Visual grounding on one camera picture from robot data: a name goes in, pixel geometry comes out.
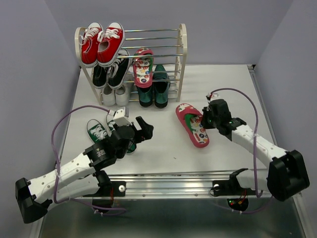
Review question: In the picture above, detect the green sneaker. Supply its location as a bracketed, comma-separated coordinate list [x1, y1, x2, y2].
[105, 115, 137, 155]
[86, 119, 108, 143]

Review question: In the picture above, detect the pink sandal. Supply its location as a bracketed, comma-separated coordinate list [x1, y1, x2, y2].
[175, 103, 210, 148]
[133, 48, 154, 88]

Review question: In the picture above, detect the green loafer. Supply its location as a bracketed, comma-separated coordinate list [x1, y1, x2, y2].
[153, 64, 170, 108]
[137, 86, 153, 107]

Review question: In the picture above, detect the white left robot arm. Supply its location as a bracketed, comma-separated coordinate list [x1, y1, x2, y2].
[15, 117, 154, 224]

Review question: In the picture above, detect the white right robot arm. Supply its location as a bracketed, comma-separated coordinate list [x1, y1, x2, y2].
[202, 96, 310, 201]

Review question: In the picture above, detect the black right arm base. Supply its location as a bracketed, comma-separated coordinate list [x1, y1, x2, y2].
[209, 168, 256, 214]

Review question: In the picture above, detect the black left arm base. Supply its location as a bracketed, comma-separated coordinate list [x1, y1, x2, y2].
[79, 171, 126, 216]

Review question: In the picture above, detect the cream metal shoe shelf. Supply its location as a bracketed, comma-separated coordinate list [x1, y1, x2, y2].
[74, 24, 188, 105]

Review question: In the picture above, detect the right white sneaker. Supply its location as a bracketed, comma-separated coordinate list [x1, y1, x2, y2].
[115, 83, 133, 106]

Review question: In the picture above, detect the white sneaker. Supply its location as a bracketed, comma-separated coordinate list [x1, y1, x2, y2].
[115, 83, 133, 106]
[102, 85, 116, 106]

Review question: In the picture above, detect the left white sneaker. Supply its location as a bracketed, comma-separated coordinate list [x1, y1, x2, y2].
[102, 85, 116, 106]

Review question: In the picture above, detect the right black sneaker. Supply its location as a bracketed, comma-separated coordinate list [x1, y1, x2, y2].
[106, 49, 131, 90]

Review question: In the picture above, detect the black sneaker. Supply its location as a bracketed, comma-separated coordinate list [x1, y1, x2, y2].
[106, 49, 131, 90]
[92, 65, 108, 89]

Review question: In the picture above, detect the left black sneaker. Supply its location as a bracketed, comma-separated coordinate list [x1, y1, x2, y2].
[92, 65, 108, 89]

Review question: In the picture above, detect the right red sneaker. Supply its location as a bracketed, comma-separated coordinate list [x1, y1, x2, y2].
[97, 22, 125, 67]

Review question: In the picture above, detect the red sneaker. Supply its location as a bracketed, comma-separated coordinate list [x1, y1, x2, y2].
[97, 22, 125, 67]
[80, 22, 103, 68]

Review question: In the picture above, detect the left red sneaker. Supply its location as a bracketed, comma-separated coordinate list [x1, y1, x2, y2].
[80, 22, 103, 68]

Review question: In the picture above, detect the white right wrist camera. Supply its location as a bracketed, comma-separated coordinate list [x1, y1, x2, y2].
[206, 92, 221, 102]

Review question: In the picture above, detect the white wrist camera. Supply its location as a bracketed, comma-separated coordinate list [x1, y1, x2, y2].
[206, 92, 221, 102]
[109, 106, 131, 126]

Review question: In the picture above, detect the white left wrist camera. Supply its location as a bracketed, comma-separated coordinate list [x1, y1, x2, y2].
[109, 106, 131, 126]

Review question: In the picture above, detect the aluminium front rail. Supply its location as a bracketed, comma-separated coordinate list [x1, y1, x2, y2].
[42, 173, 303, 199]

